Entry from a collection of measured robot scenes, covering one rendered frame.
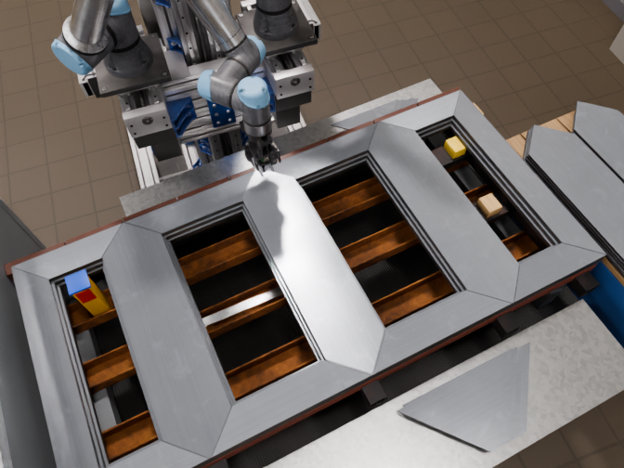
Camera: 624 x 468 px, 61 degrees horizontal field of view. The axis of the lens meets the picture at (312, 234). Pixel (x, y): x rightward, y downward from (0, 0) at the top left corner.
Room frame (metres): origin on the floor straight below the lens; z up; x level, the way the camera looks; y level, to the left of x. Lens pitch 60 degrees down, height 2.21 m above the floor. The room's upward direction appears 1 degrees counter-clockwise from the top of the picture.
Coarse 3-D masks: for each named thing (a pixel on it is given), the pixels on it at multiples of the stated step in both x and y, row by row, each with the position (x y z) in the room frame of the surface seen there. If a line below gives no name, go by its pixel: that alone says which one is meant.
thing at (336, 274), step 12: (336, 264) 0.69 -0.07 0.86; (312, 276) 0.65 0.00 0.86; (324, 276) 0.65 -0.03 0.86; (336, 276) 0.65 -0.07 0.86; (348, 276) 0.65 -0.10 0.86; (300, 288) 0.61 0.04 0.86; (312, 288) 0.61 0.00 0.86; (324, 288) 0.61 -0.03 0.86; (336, 288) 0.61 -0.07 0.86; (300, 300) 0.58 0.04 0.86
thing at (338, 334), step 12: (360, 312) 0.54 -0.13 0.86; (372, 312) 0.54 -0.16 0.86; (336, 324) 0.50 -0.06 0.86; (348, 324) 0.50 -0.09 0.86; (360, 324) 0.50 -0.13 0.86; (372, 324) 0.50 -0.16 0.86; (324, 336) 0.47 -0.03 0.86; (336, 336) 0.47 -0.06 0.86; (348, 336) 0.47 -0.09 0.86; (360, 336) 0.47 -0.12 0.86; (324, 348) 0.44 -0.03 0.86; (336, 348) 0.44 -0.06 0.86
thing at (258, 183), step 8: (256, 176) 1.00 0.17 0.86; (264, 176) 1.00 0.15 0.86; (272, 176) 1.00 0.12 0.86; (280, 176) 1.00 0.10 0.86; (288, 176) 1.00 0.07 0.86; (248, 184) 0.97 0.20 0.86; (256, 184) 0.97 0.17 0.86; (264, 184) 0.97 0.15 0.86; (272, 184) 0.97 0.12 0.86; (248, 192) 0.94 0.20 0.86
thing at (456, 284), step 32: (448, 128) 1.23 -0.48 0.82; (352, 160) 1.08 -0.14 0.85; (480, 160) 1.08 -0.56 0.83; (512, 192) 0.93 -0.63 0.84; (192, 224) 0.84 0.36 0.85; (416, 224) 0.82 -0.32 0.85; (544, 224) 0.81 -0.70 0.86; (288, 288) 0.61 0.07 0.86; (544, 288) 0.60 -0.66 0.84; (64, 320) 0.54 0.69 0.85; (480, 320) 0.51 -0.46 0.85; (320, 352) 0.43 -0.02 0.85; (224, 384) 0.35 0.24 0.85; (96, 416) 0.28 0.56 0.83; (96, 448) 0.20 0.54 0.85
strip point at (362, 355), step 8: (368, 336) 0.47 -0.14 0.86; (376, 336) 0.47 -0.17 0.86; (352, 344) 0.45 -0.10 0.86; (360, 344) 0.44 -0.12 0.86; (368, 344) 0.44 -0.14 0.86; (376, 344) 0.44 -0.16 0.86; (336, 352) 0.43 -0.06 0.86; (344, 352) 0.43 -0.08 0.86; (352, 352) 0.43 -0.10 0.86; (360, 352) 0.42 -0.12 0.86; (368, 352) 0.42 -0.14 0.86; (376, 352) 0.42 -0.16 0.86; (336, 360) 0.40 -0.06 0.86; (344, 360) 0.40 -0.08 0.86; (352, 360) 0.40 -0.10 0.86; (360, 360) 0.40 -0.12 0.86; (368, 360) 0.40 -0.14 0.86; (360, 368) 0.38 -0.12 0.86; (368, 368) 0.38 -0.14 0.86
